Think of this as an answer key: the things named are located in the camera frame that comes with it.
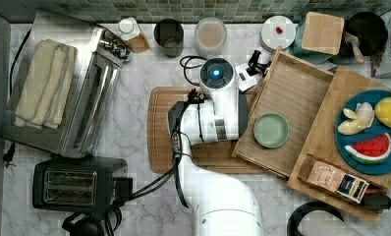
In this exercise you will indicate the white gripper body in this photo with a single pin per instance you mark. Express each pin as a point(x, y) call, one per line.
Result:
point(247, 80)

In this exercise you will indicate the wooden drawer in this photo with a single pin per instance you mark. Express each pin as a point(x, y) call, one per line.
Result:
point(294, 89)

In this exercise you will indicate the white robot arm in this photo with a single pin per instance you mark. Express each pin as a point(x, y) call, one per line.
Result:
point(221, 204)

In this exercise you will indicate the small green plate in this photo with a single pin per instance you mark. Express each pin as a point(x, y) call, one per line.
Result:
point(271, 130)

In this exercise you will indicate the white round lid container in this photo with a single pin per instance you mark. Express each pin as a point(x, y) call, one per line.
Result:
point(277, 31)

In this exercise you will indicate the glass jar with powder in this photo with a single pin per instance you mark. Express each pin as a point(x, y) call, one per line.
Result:
point(210, 37)

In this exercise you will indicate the wooden cutting board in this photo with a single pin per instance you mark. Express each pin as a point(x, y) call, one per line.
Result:
point(212, 156)

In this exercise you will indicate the teal canister with wooden lid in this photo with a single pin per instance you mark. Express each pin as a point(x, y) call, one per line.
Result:
point(318, 37)

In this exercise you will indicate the dark grey cup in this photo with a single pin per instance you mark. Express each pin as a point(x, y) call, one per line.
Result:
point(169, 36)

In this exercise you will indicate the wooden tea bag box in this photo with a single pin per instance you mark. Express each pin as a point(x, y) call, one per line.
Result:
point(345, 186)

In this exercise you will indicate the toy peeled banana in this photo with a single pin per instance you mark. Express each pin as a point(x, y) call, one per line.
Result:
point(358, 120)

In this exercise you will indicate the white bottle with wooden base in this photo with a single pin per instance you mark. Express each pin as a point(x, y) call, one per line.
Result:
point(131, 33)

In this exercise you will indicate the toy watermelon slice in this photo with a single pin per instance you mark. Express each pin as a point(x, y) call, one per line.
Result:
point(372, 151)

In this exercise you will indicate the toy lemon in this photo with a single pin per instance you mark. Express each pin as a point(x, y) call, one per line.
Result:
point(390, 112)

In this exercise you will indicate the black curved headband object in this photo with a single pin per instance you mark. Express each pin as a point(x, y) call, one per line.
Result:
point(300, 212)

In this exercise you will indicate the blue plate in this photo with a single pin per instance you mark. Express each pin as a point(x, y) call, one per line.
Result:
point(385, 160)

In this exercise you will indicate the black toaster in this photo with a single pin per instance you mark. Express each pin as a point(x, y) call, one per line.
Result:
point(76, 184)

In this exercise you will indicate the folded beige towel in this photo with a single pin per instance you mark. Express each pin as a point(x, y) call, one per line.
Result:
point(45, 93)

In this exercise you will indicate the black kettle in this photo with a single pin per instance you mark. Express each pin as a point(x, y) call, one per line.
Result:
point(93, 224)

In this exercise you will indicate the black power plug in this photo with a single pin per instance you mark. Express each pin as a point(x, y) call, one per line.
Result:
point(9, 155)

